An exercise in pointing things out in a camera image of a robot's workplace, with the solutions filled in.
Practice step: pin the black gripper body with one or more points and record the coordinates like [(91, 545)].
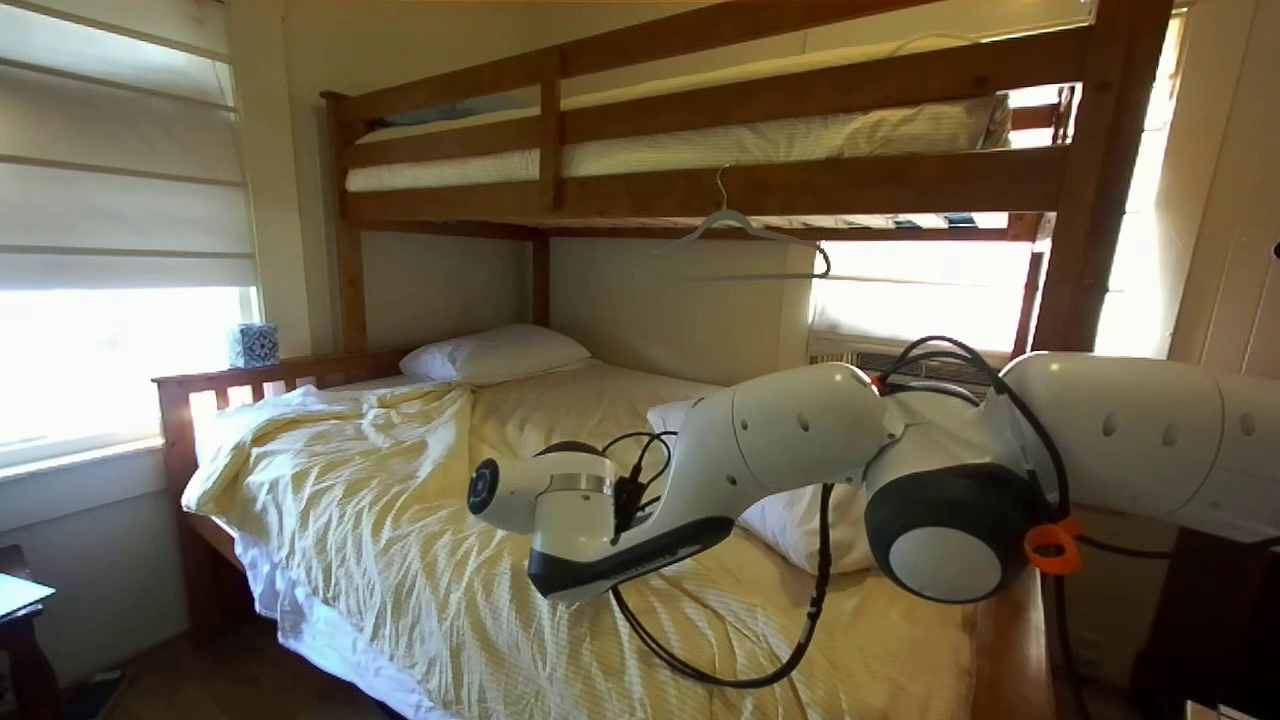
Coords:
[(624, 505)]

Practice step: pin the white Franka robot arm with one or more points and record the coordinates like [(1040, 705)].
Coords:
[(1146, 441)]

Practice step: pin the small white pillow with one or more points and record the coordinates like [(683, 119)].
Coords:
[(494, 353)]

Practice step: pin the yellow striped duvet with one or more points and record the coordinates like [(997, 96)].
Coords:
[(401, 535)]

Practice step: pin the white clothes hanger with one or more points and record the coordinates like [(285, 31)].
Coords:
[(746, 226)]

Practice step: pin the white lower mattress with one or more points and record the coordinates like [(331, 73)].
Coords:
[(322, 640)]

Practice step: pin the small cup on headboard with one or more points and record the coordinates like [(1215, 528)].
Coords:
[(252, 346)]

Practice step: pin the white upper bunk mattress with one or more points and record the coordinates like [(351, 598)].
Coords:
[(802, 143)]

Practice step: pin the dark wooden furniture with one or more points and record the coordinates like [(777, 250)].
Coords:
[(1200, 625)]

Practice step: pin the white window blind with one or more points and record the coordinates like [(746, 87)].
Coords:
[(121, 200)]

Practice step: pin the dark wooden nightstand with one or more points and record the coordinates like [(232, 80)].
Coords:
[(20, 625)]

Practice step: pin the wooden bunk bed frame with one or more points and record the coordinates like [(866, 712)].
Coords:
[(802, 95)]

